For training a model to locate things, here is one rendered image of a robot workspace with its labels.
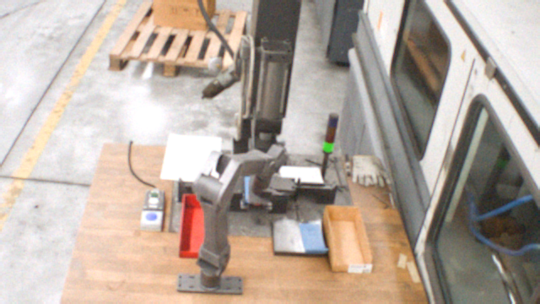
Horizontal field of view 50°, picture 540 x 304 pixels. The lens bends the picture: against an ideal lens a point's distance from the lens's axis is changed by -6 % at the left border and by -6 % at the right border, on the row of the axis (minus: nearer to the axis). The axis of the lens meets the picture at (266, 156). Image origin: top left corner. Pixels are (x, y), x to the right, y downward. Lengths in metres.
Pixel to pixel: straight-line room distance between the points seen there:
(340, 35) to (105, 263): 3.60
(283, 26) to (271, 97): 0.22
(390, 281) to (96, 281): 0.92
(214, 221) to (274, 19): 0.64
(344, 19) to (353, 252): 3.26
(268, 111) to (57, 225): 1.84
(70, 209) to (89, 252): 1.59
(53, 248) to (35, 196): 0.47
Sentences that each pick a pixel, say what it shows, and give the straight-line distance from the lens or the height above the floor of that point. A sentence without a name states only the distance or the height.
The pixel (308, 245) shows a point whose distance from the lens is 2.01.
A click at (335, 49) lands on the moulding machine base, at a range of 5.18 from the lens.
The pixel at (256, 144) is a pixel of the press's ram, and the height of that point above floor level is 1.18.
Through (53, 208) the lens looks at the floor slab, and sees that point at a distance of 3.58.
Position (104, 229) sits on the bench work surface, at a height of 0.90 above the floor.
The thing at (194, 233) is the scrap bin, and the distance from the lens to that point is 2.03.
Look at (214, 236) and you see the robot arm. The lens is 1.70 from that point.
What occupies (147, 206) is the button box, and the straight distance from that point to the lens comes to 2.09.
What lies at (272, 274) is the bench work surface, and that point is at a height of 0.90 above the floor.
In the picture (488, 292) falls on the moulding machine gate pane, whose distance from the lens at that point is 1.65.
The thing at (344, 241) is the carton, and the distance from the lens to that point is 2.08.
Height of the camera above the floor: 2.27
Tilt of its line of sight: 35 degrees down
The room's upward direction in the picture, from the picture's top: 7 degrees clockwise
